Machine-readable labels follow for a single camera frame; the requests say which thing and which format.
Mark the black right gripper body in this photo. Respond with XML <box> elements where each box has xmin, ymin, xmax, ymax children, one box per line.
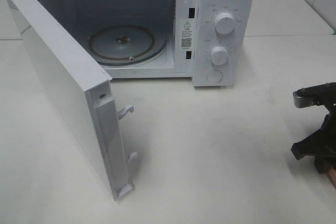
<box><xmin>291</xmin><ymin>82</ymin><xmax>335</xmax><ymax>174</ymax></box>

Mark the pink round plate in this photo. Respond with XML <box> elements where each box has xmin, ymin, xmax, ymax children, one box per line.
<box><xmin>326</xmin><ymin>167</ymin><xmax>336</xmax><ymax>187</ymax></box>

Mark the round white door button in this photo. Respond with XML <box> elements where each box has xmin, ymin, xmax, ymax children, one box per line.
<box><xmin>206</xmin><ymin>70</ymin><xmax>223</xmax><ymax>83</ymax></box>

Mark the white microwave door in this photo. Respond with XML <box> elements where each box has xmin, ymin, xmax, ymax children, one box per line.
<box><xmin>7</xmin><ymin>0</ymin><xmax>137</xmax><ymax>200</ymax></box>

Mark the lower white microwave knob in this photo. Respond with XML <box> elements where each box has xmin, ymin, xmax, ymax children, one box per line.
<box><xmin>210</xmin><ymin>46</ymin><xmax>229</xmax><ymax>66</ymax></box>

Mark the white microwave knob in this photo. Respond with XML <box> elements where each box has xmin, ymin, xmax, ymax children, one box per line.
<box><xmin>214</xmin><ymin>10</ymin><xmax>236</xmax><ymax>35</ymax></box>
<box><xmin>210</xmin><ymin>46</ymin><xmax>229</xmax><ymax>66</ymax></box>

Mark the upper white microwave knob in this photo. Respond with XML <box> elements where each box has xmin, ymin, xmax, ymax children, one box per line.
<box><xmin>214</xmin><ymin>10</ymin><xmax>236</xmax><ymax>35</ymax></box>

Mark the white microwave oven body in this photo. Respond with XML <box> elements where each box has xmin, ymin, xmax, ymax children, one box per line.
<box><xmin>38</xmin><ymin>0</ymin><xmax>253</xmax><ymax>87</ymax></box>

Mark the white warning label sticker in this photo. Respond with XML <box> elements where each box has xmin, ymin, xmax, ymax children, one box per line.
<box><xmin>179</xmin><ymin>18</ymin><xmax>195</xmax><ymax>49</ymax></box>

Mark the glass microwave turntable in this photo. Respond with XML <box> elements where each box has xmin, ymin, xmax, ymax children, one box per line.
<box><xmin>89</xmin><ymin>25</ymin><xmax>169</xmax><ymax>66</ymax></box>

